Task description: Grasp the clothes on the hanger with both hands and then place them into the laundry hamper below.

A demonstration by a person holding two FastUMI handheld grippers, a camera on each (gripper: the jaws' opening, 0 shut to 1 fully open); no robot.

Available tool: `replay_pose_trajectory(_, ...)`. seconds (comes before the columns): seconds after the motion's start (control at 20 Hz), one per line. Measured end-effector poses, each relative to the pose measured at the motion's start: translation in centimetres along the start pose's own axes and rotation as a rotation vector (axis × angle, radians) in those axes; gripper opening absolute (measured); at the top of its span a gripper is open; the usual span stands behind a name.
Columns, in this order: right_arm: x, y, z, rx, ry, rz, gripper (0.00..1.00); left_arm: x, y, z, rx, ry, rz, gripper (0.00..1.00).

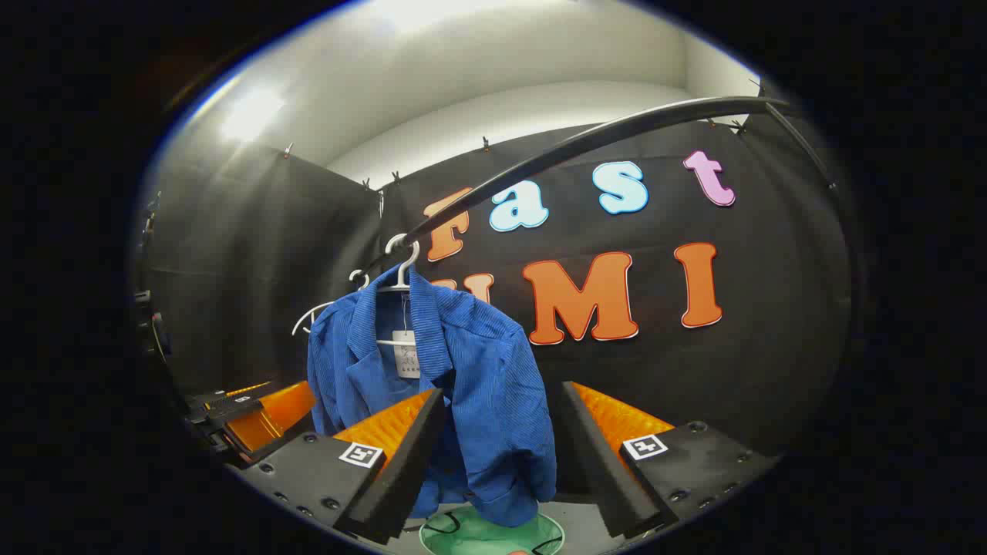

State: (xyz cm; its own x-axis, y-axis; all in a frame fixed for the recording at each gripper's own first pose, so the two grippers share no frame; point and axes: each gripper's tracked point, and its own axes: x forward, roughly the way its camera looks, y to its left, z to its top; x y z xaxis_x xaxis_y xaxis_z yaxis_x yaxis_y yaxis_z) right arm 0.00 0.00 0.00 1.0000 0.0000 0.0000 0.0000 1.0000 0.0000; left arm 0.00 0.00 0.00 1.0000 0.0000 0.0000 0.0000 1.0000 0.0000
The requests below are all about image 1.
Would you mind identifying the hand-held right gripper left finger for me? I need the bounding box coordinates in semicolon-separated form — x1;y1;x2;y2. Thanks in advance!
227;388;448;547

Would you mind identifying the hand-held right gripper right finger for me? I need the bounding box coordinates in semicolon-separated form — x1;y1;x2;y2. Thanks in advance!
557;380;781;539

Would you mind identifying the blue corduroy jacket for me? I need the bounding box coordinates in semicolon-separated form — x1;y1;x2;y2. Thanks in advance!
307;266;558;529

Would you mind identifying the green laundry hamper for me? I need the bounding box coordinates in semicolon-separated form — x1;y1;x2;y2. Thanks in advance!
419;505;566;555

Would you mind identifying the white plastic clothes hanger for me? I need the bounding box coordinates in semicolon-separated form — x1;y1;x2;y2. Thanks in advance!
376;234;423;348
291;268;372;337

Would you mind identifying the black metal clothes rack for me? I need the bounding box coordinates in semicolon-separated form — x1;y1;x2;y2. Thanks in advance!
359;77;841;278

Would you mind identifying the black backdrop cloth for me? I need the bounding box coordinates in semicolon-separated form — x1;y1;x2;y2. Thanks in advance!
139;146;384;402
378;116;853;463

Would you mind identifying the white paper hang tag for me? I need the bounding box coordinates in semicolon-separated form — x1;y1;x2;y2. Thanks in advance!
392;330;422;379

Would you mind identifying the ceiling light panel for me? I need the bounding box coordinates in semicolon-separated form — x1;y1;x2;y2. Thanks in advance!
220;83;288;146
362;0;595;35

